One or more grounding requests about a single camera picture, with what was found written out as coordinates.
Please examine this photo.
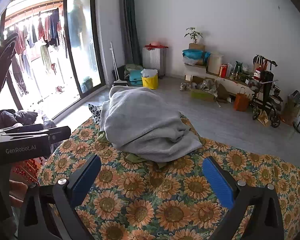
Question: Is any grey knit sweater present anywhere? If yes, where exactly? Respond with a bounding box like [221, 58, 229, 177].
[100, 86, 202, 163]

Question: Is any dark clothes pile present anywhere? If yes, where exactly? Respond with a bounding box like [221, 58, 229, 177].
[0, 109, 38, 129]

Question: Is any person left hand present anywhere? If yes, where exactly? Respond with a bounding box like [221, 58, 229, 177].
[9, 180, 27, 208]

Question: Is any red patterned bag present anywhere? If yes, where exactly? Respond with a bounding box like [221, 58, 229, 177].
[12, 158, 42, 184]

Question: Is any sunflower pattern bed cover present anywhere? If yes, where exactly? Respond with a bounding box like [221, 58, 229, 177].
[38, 119, 300, 239]

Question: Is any green garment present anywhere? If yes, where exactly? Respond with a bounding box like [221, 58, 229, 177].
[97, 129, 167, 169]

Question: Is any black white spotted cloth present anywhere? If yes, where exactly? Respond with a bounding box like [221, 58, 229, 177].
[88, 103, 102, 125]

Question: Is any brown paper bag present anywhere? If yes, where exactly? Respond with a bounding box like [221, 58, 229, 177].
[281, 99, 300, 126]

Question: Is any orange paper bag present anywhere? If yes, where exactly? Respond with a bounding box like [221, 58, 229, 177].
[234, 87, 249, 112]

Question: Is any white broom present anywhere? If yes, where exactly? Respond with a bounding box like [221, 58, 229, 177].
[110, 42, 128, 87]

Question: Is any green cardboard box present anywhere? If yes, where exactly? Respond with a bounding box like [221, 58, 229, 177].
[191, 89, 215, 102]

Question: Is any yellow bin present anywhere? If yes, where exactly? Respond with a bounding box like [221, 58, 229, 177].
[142, 74, 159, 90]

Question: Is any dark curtain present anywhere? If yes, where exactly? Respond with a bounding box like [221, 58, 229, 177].
[119, 0, 142, 65]

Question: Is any low wooden shelf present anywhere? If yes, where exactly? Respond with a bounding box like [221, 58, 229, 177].
[184, 63, 284, 103]

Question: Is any white laundry basket red lid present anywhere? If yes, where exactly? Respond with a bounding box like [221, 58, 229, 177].
[142, 44, 168, 79]

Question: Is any white plastic container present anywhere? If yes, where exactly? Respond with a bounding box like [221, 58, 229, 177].
[207, 53, 223, 75]

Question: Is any teal basin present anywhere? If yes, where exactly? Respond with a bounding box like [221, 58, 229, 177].
[183, 49, 204, 60]

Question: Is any potted plant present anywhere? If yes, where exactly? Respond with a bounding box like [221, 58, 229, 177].
[184, 27, 203, 44]

